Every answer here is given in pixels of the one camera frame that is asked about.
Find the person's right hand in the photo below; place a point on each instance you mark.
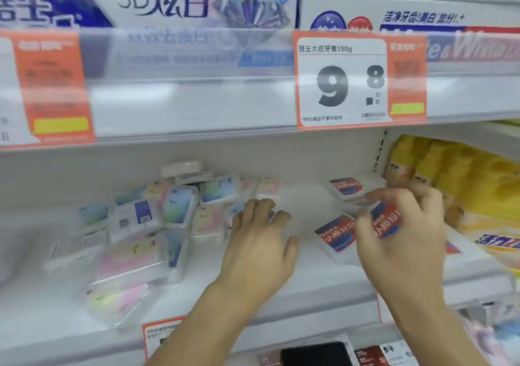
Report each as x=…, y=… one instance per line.
x=414, y=256

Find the person's left hand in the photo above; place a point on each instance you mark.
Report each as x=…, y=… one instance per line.
x=254, y=256

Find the person's right thumb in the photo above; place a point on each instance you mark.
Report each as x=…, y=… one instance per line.
x=365, y=231

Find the person's left middle finger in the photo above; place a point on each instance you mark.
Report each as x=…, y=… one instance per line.
x=266, y=213

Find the person's left thumb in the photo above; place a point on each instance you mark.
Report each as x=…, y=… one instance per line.
x=291, y=252

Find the red blue label floss box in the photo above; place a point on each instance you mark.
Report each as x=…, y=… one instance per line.
x=337, y=235
x=388, y=221
x=349, y=186
x=451, y=248

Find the person's left forearm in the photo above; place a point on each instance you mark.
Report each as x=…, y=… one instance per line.
x=203, y=329

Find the person's right forearm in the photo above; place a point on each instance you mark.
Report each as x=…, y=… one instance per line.
x=434, y=329

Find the white metal shelf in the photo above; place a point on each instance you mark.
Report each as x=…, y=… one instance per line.
x=183, y=110
x=308, y=288

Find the orange white price tag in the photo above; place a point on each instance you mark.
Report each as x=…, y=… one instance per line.
x=384, y=311
x=156, y=335
x=53, y=89
x=345, y=81

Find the plain white small case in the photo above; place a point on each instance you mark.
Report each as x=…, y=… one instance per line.
x=180, y=169

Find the black packet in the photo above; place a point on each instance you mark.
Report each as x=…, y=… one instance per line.
x=317, y=355

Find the row of yellow packets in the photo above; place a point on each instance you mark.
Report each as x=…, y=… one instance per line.
x=467, y=175

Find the red white packet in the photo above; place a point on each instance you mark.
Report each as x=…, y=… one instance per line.
x=367, y=357

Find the pile of pastel floss cases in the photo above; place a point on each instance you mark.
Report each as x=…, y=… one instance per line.
x=138, y=231

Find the pastel pink blue packets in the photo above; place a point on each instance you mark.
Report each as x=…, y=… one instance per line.
x=493, y=333

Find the clear plastic shelf fence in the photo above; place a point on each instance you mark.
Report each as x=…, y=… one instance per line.
x=183, y=53

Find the white red blue toothpaste carton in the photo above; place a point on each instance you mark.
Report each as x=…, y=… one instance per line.
x=406, y=16

